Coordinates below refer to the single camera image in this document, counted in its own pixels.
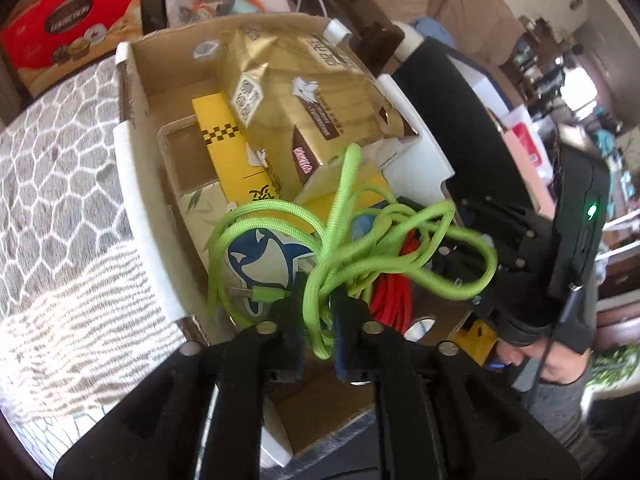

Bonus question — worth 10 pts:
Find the gold tissue pack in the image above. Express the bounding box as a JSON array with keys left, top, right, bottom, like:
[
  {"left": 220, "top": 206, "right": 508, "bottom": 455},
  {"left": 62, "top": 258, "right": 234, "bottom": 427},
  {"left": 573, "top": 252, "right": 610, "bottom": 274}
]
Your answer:
[{"left": 219, "top": 20, "right": 422, "bottom": 190}]

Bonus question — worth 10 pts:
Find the dark wooden shelf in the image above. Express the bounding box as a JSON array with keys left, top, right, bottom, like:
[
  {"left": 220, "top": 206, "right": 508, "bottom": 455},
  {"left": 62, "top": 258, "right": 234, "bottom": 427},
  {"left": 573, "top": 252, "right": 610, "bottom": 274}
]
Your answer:
[{"left": 509, "top": 14, "right": 568, "bottom": 112}]

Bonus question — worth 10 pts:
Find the brown open tray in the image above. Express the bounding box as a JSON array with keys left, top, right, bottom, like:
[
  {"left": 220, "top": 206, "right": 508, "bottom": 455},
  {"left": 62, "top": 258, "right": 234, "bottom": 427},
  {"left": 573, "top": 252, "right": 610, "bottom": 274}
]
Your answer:
[{"left": 156, "top": 114, "right": 222, "bottom": 197}]

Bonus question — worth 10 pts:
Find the yellow white carton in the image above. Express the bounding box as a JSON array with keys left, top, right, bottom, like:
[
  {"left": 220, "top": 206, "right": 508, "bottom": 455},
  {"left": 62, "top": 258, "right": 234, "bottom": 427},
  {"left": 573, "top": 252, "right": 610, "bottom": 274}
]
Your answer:
[{"left": 294, "top": 159, "right": 392, "bottom": 222}]

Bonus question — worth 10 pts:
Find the red cable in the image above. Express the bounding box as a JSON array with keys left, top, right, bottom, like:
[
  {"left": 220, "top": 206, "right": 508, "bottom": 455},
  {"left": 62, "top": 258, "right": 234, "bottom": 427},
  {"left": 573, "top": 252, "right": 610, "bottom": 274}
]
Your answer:
[{"left": 369, "top": 230, "right": 417, "bottom": 330}]

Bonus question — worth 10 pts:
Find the cardboard box of clutter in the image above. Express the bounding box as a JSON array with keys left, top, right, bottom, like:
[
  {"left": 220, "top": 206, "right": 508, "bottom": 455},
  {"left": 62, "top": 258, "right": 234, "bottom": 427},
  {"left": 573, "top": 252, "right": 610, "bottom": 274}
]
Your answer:
[{"left": 164, "top": 0, "right": 297, "bottom": 28}]

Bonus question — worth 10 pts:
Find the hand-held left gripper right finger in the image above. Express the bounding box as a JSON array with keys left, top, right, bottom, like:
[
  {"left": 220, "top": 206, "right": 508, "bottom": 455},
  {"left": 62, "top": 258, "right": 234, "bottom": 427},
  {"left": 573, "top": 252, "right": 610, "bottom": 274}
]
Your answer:
[{"left": 330, "top": 292, "right": 583, "bottom": 480}]

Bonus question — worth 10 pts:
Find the blue white packet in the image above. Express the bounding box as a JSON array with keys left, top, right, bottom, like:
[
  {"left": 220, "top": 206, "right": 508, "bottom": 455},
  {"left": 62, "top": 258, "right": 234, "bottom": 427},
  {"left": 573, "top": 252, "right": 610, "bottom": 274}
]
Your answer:
[{"left": 221, "top": 224, "right": 315, "bottom": 312}]

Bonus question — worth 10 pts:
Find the person's right forearm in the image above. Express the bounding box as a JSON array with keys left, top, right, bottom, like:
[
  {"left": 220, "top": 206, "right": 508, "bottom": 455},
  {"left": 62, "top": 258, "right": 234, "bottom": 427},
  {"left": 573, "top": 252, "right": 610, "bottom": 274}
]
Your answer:
[{"left": 517, "top": 350, "right": 618, "bottom": 467}]

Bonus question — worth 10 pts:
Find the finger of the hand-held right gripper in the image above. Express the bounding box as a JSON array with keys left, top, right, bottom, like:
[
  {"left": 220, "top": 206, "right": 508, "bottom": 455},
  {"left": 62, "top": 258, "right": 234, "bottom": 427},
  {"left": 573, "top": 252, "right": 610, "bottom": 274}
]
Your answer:
[
  {"left": 434, "top": 239, "right": 548, "bottom": 288},
  {"left": 457, "top": 198, "right": 551, "bottom": 242}
]

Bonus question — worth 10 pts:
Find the person's right hand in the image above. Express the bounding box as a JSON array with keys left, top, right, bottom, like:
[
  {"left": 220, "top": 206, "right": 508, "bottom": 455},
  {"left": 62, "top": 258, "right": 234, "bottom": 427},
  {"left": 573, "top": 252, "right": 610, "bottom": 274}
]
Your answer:
[{"left": 492, "top": 337, "right": 587, "bottom": 387}]

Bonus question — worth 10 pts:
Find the white paper sheet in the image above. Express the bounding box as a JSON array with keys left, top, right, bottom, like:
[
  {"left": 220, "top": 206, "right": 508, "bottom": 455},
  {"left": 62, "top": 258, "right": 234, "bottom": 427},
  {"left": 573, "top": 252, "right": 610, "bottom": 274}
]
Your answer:
[{"left": 249, "top": 0, "right": 293, "bottom": 15}]

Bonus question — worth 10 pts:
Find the green plant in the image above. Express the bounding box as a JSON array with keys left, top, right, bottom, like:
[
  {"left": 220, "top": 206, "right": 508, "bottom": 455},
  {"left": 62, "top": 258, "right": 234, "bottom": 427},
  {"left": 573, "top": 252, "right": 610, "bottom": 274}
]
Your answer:
[{"left": 589, "top": 344, "right": 640, "bottom": 397}]

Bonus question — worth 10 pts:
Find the grey patterned blanket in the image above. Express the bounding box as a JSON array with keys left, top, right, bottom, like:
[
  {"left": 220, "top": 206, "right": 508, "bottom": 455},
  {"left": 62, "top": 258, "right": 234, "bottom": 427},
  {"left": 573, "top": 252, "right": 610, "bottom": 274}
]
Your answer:
[{"left": 0, "top": 55, "right": 212, "bottom": 467}]

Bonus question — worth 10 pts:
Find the light blue soft object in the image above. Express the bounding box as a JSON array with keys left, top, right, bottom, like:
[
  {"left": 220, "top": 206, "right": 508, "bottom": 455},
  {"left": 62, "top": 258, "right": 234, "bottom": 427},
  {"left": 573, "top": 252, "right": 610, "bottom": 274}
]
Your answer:
[{"left": 414, "top": 16, "right": 454, "bottom": 42}]

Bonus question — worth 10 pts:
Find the green braided cable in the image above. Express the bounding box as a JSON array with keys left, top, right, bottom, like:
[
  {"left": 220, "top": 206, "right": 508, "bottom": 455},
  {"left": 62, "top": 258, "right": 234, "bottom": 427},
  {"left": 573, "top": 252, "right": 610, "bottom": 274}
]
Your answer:
[{"left": 206, "top": 142, "right": 499, "bottom": 362}]

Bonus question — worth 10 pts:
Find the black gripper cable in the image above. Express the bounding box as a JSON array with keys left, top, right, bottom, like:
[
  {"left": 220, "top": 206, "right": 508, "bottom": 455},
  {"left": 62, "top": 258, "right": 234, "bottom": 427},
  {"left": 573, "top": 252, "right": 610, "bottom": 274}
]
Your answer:
[{"left": 529, "top": 284, "right": 582, "bottom": 413}]

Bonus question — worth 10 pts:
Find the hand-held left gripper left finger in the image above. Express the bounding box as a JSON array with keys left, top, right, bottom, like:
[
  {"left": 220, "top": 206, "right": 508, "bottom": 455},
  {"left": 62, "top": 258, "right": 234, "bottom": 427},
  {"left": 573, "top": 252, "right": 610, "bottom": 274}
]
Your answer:
[{"left": 52, "top": 305, "right": 308, "bottom": 480}]

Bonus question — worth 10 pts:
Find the red cookie box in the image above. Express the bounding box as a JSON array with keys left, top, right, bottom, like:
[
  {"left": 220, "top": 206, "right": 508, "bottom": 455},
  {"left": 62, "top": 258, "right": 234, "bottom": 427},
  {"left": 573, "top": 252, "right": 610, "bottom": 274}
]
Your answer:
[{"left": 0, "top": 0, "right": 144, "bottom": 99}]

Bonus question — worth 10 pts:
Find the leaf print tissue box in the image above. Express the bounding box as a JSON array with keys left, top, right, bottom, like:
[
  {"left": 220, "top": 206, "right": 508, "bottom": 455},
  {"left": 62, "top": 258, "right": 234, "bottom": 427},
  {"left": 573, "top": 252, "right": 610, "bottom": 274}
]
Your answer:
[{"left": 176, "top": 184, "right": 242, "bottom": 273}]

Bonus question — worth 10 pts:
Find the yellow checkered box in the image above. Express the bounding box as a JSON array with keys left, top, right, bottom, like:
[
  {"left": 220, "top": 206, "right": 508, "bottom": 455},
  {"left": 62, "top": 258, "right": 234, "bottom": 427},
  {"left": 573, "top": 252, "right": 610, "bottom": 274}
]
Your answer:
[{"left": 191, "top": 91, "right": 287, "bottom": 207}]

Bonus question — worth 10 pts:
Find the black curved panel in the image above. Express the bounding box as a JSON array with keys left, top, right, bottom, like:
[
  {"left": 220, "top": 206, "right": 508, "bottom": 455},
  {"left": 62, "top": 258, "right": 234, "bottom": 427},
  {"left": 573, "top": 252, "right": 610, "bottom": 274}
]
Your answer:
[{"left": 390, "top": 36, "right": 557, "bottom": 222}]

